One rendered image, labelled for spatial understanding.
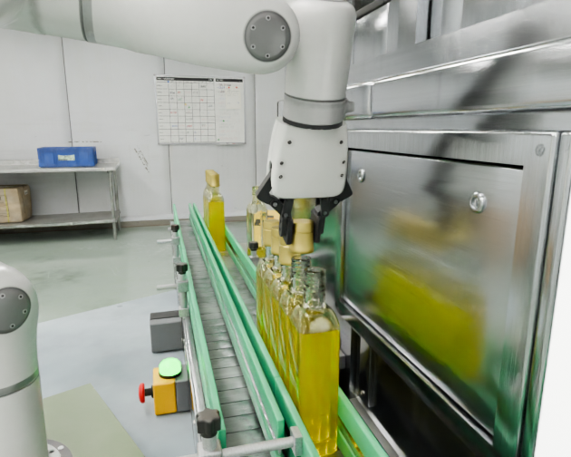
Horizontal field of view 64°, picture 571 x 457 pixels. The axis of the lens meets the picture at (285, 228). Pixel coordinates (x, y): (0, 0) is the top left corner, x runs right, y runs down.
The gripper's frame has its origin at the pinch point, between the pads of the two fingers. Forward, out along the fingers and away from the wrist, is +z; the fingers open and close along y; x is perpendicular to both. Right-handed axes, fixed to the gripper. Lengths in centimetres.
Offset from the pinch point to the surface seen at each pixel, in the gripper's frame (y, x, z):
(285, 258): 1.1, -2.6, 6.8
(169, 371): 19.3, -16.4, 40.6
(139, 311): 28, -69, 65
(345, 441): -3.5, 17.3, 23.8
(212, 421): 14.6, 19.4, 13.0
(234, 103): -82, -572, 116
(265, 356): 4.2, 0.9, 22.8
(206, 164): -41, -551, 196
